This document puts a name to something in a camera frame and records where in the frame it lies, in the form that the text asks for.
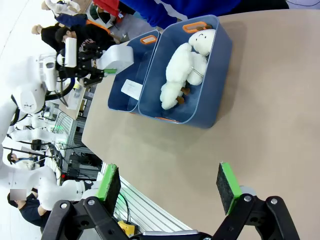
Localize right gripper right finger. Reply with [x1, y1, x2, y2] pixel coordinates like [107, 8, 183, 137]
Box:
[211, 161, 301, 240]

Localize person in black sweater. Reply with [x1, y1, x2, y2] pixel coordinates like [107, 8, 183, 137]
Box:
[31, 23, 109, 52]

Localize white paper card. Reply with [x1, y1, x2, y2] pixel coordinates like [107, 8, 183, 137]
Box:
[121, 79, 142, 101]

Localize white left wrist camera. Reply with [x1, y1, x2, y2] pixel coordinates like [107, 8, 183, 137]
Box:
[63, 37, 77, 69]

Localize red garment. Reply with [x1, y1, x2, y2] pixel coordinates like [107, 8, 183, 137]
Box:
[93, 0, 121, 16]

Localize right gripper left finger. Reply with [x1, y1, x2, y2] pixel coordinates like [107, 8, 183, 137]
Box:
[41, 163, 131, 240]

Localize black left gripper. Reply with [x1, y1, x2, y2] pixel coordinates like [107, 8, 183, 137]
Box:
[56, 45, 118, 88]

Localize white fluffy plush toy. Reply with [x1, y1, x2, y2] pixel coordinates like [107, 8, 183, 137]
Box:
[159, 42, 199, 111]

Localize blue basket orange handles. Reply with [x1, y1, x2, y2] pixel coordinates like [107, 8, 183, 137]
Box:
[137, 14, 234, 130]
[107, 29, 161, 115]

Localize person in blue hoodie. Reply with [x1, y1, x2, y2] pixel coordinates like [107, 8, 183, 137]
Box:
[119, 0, 241, 30]

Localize person in dark shirt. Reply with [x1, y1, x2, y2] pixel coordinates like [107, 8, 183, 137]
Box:
[6, 188, 52, 230]

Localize white smiling plush toy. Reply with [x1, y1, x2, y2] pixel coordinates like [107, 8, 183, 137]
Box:
[187, 28, 217, 86]

